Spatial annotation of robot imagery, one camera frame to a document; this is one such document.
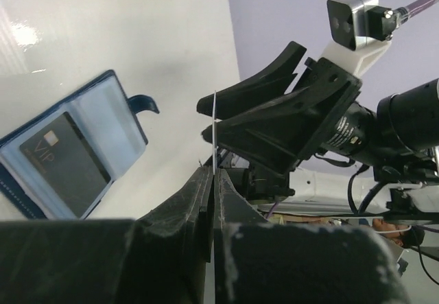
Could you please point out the black credit card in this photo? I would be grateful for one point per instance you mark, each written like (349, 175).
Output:
(63, 157)

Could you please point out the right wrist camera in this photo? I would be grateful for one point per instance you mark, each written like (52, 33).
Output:
(361, 32)

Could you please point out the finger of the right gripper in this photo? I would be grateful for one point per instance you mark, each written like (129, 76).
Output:
(281, 133)
(269, 83)

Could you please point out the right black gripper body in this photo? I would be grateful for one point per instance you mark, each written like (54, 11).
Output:
(400, 133)

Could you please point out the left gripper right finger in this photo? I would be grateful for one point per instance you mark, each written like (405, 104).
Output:
(260, 262)

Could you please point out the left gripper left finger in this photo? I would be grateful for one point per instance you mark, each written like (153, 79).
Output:
(159, 258)

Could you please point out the blue card holder wallet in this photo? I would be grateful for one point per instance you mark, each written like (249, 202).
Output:
(106, 116)

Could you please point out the silver magnetic stripe card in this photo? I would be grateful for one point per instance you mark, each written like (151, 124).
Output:
(214, 168)

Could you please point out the person's face in background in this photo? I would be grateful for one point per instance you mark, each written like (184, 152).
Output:
(403, 235)

